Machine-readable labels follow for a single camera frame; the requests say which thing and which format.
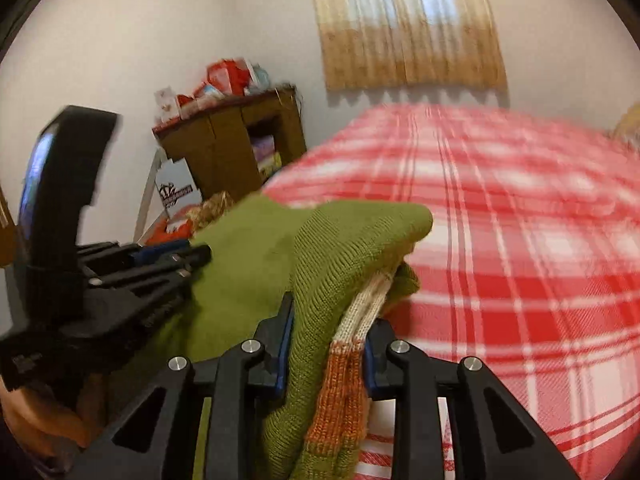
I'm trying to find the white blue cardboard box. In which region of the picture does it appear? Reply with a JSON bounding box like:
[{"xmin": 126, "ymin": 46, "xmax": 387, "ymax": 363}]
[{"xmin": 155, "ymin": 159, "xmax": 203, "ymax": 221}]

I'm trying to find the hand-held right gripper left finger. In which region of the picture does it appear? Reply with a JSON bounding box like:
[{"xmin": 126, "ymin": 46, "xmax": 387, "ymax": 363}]
[{"xmin": 75, "ymin": 292, "xmax": 296, "ymax": 480}]

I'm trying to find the beige patterned curtain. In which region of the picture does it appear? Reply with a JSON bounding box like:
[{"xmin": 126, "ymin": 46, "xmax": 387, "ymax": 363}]
[{"xmin": 305, "ymin": 0, "xmax": 508, "ymax": 92}]

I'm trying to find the brown wooden door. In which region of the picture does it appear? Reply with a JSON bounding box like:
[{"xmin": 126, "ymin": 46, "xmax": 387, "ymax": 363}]
[{"xmin": 0, "ymin": 185, "xmax": 18, "ymax": 268}]

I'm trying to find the brown patterned cloth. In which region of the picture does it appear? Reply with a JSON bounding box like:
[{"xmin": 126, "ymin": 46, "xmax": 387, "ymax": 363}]
[{"xmin": 187, "ymin": 191, "xmax": 236, "ymax": 231}]

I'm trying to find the brown wooden desk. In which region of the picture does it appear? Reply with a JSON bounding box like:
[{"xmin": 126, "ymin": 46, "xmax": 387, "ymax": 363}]
[{"xmin": 152, "ymin": 86, "xmax": 308, "ymax": 201}]

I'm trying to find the red plastic bag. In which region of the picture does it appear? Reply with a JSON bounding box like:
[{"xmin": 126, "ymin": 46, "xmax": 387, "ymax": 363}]
[{"xmin": 145, "ymin": 212, "xmax": 196, "ymax": 246}]

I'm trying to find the red plaid blanket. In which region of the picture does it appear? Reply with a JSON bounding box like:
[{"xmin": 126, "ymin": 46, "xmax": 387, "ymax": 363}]
[{"xmin": 260, "ymin": 102, "xmax": 640, "ymax": 480}]

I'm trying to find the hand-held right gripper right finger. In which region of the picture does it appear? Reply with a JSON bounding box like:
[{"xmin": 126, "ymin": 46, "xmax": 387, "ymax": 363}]
[{"xmin": 362, "ymin": 317, "xmax": 581, "ymax": 480}]

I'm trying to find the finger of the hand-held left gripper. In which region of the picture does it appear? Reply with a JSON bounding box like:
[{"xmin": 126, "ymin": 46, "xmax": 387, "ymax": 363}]
[
  {"xmin": 75, "ymin": 240, "xmax": 193, "ymax": 276},
  {"xmin": 87, "ymin": 244, "xmax": 213, "ymax": 331}
]

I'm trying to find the white upright product box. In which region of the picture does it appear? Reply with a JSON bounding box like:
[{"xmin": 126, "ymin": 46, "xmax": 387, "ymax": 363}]
[{"xmin": 154, "ymin": 87, "xmax": 178, "ymax": 123}]

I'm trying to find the green striped knit sweater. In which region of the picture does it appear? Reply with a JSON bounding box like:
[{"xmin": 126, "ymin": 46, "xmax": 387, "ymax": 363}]
[{"xmin": 100, "ymin": 194, "xmax": 435, "ymax": 480}]

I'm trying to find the grey metal frame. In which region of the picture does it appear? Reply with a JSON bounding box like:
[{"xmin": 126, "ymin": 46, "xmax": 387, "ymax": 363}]
[{"xmin": 132, "ymin": 150, "xmax": 166, "ymax": 243}]

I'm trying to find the person's left hand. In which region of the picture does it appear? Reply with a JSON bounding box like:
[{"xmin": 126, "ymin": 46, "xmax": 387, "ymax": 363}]
[{"xmin": 0, "ymin": 375, "xmax": 108, "ymax": 461}]

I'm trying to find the flat red white box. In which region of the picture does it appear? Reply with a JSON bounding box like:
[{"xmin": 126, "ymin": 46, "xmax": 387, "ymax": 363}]
[{"xmin": 192, "ymin": 84, "xmax": 226, "ymax": 104}]

